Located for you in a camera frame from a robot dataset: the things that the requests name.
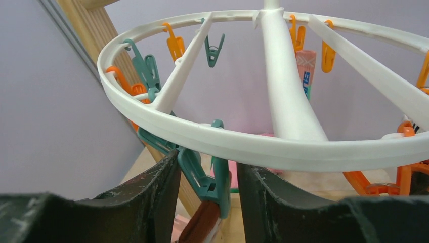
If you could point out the orange clip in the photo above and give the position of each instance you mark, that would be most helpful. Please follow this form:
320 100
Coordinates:
410 180

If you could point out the white round clip hanger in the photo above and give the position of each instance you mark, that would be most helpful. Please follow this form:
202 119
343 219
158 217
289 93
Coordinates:
227 87

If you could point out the pink folded cloth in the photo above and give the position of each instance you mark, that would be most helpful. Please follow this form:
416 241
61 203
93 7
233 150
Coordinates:
234 188

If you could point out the grey sock red stripes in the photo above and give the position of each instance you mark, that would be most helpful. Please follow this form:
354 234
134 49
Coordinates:
201 223

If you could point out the teal clip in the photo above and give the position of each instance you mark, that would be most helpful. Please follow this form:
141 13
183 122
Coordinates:
214 188

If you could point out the pink patterned sock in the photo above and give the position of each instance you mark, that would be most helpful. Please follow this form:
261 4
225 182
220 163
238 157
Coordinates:
306 62

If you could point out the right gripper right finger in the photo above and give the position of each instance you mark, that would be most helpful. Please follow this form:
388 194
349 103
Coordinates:
275 210

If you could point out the wooden hanger rack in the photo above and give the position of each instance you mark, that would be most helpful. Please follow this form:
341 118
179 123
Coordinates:
301 144

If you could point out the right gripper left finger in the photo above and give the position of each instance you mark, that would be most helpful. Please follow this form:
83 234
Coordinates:
139 210

